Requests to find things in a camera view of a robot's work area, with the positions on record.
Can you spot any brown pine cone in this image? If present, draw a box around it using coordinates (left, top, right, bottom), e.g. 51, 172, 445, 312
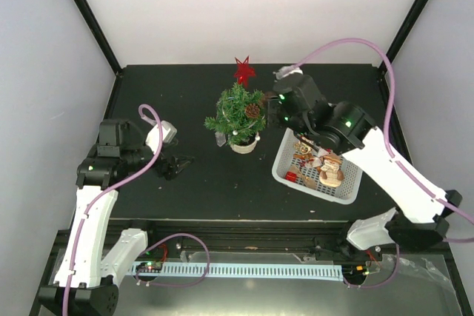
258, 91, 273, 108
244, 104, 261, 119

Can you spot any white ball light string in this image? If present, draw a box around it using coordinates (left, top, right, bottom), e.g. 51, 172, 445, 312
218, 97, 270, 142

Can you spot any clear battery box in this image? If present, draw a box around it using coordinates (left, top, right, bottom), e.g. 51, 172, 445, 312
215, 132, 227, 147

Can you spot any red star ornament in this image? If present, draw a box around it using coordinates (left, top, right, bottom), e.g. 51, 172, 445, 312
233, 56, 256, 88

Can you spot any silver glitter ornament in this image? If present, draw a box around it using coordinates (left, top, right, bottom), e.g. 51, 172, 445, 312
305, 149, 330, 169

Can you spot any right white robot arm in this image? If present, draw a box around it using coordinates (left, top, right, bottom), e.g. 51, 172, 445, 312
267, 71, 462, 259

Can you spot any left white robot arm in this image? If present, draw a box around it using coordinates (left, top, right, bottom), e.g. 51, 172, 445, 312
39, 119, 193, 315

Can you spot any small green christmas tree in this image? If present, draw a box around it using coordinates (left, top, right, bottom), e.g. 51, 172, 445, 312
204, 83, 267, 145

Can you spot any white tree pot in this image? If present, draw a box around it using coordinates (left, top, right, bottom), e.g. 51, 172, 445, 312
230, 135, 260, 155

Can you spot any red gift box ornament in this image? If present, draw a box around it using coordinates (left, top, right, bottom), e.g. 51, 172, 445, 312
284, 171, 298, 183

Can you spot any wooden snowman ornament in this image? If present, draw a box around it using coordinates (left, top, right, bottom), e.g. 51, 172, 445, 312
317, 153, 344, 188

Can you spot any left circuit board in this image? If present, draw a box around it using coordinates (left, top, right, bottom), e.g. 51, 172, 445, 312
136, 261, 163, 274

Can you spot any circuit board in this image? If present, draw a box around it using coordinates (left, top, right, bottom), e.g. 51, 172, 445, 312
136, 261, 163, 274
342, 265, 381, 277

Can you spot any white perforated plastic basket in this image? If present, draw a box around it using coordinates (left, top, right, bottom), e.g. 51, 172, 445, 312
272, 129, 362, 205

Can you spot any right circuit board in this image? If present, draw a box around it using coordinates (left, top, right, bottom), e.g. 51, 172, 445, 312
342, 265, 381, 277

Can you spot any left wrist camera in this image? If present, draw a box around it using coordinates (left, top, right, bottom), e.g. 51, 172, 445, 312
145, 121, 177, 149

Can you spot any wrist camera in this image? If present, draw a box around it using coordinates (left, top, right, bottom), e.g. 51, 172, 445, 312
273, 66, 303, 81
145, 121, 177, 149

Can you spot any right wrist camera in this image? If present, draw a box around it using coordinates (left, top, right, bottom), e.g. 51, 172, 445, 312
273, 66, 303, 81

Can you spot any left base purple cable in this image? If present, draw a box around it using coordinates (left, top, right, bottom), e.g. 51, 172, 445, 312
134, 233, 210, 289

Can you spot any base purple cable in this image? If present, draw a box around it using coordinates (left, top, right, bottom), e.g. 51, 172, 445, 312
134, 233, 210, 289
344, 243, 401, 289

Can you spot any white slotted cable duct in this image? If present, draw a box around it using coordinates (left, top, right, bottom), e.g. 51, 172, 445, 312
127, 262, 343, 282

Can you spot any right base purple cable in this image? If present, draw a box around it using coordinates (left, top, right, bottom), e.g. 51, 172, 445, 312
344, 243, 401, 289

